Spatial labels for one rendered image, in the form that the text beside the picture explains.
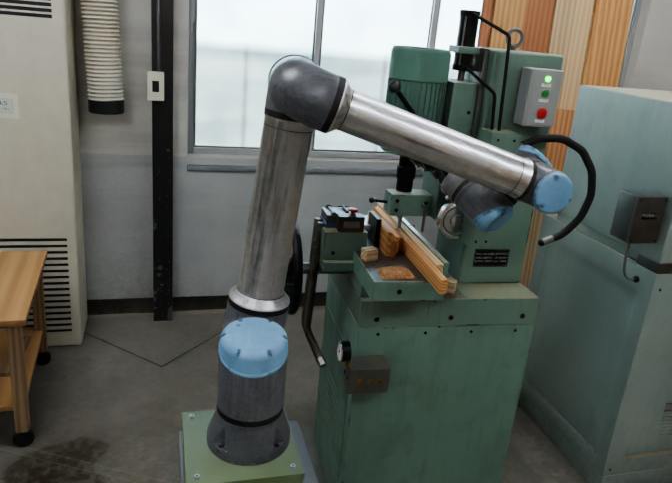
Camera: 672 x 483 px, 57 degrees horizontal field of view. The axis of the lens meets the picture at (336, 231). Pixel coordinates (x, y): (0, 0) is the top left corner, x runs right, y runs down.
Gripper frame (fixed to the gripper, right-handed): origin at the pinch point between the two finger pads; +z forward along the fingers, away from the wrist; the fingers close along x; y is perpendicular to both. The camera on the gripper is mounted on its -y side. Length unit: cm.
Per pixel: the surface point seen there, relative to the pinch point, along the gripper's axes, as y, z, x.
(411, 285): -18.6, -27.6, 25.9
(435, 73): -6.9, 11.6, -18.3
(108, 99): -46, 136, 75
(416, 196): -31.4, -2.4, 7.2
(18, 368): -23, 43, 148
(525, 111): -19.5, -9.8, -30.7
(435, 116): -15.8, 6.0, -11.4
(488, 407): -70, -59, 34
